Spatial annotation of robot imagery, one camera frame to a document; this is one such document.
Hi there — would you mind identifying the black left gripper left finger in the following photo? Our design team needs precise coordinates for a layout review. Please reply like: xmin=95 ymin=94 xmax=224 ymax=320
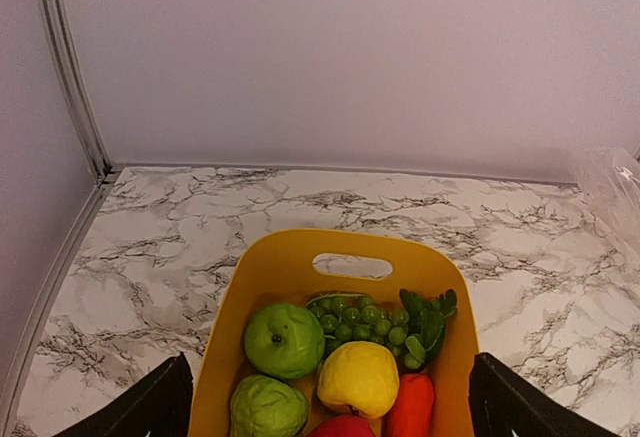
xmin=56 ymin=353 xmax=194 ymax=437

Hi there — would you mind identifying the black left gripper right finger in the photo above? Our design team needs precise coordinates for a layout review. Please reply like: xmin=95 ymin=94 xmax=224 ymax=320
xmin=469 ymin=352 xmax=616 ymax=437

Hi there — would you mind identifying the clear zip top bag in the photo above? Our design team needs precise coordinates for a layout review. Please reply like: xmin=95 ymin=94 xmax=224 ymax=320
xmin=571 ymin=147 xmax=639 ymax=263

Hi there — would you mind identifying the orange carrot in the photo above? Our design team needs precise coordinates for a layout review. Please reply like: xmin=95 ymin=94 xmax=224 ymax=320
xmin=385 ymin=373 xmax=435 ymax=437

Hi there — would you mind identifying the green apple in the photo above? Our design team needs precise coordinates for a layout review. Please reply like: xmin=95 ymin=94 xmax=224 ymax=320
xmin=243 ymin=303 xmax=325 ymax=380

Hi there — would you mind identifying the red apple in basket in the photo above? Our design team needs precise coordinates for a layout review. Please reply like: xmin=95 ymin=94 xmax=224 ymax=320
xmin=307 ymin=415 xmax=376 ymax=437

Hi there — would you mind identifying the yellow plastic basket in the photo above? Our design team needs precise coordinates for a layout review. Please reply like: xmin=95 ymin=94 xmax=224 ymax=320
xmin=188 ymin=229 xmax=479 ymax=436

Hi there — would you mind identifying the green grape bunch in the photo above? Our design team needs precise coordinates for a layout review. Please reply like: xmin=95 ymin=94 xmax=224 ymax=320
xmin=305 ymin=293 xmax=409 ymax=358

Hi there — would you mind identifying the left aluminium frame post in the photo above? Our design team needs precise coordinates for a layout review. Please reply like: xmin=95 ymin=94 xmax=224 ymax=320
xmin=39 ymin=0 xmax=114 ymax=185

